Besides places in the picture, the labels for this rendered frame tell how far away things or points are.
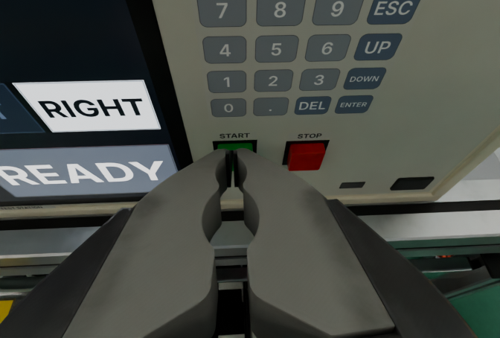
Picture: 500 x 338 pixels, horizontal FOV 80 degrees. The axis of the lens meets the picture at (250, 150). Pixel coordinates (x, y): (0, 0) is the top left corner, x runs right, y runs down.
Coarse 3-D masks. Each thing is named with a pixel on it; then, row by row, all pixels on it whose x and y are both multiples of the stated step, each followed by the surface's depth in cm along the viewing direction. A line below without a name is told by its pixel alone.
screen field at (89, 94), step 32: (0, 96) 12; (32, 96) 12; (64, 96) 12; (96, 96) 12; (128, 96) 12; (0, 128) 14; (32, 128) 14; (64, 128) 14; (96, 128) 14; (128, 128) 14; (160, 128) 14
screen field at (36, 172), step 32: (0, 160) 16; (32, 160) 16; (64, 160) 16; (96, 160) 16; (128, 160) 16; (160, 160) 16; (32, 192) 18; (64, 192) 19; (96, 192) 19; (128, 192) 19
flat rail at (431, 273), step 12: (420, 264) 27; (432, 264) 27; (444, 264) 27; (456, 264) 27; (468, 264) 27; (480, 264) 27; (228, 276) 26; (240, 276) 26; (432, 276) 28; (444, 276) 28; (456, 276) 28; (228, 288) 28; (240, 288) 28
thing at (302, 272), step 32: (256, 160) 11; (256, 192) 9; (288, 192) 9; (256, 224) 9; (288, 224) 8; (320, 224) 8; (256, 256) 7; (288, 256) 7; (320, 256) 7; (352, 256) 7; (256, 288) 6; (288, 288) 6; (320, 288) 6; (352, 288) 6; (256, 320) 7; (288, 320) 6; (320, 320) 6; (352, 320) 6; (384, 320) 6
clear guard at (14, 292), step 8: (0, 280) 23; (8, 280) 23; (16, 280) 23; (24, 280) 23; (32, 280) 23; (40, 280) 23; (0, 288) 23; (8, 288) 23; (16, 288) 23; (24, 288) 23; (32, 288) 23; (0, 296) 23; (8, 296) 23; (16, 296) 23; (24, 296) 23; (16, 304) 22
